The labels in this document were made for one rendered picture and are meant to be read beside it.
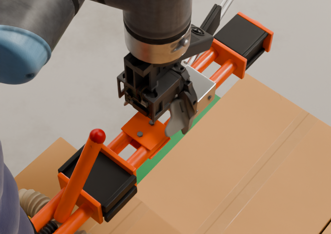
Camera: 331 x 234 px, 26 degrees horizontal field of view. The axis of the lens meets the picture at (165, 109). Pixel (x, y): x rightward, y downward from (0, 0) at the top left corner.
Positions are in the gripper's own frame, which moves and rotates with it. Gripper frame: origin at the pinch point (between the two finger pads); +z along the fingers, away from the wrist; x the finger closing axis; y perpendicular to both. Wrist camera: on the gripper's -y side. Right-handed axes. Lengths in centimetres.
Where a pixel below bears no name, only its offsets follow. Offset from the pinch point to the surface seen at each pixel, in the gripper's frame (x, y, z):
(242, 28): 0.1, -19.6, -3.2
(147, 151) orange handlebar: 3.1, 8.4, -1.6
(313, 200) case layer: 19, -30, 53
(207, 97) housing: 3.5, -5.9, -0.9
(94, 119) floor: -62, -36, 107
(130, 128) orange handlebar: -1.4, 7.2, -2.3
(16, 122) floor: -82, -18, 107
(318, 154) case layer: 13, -41, 53
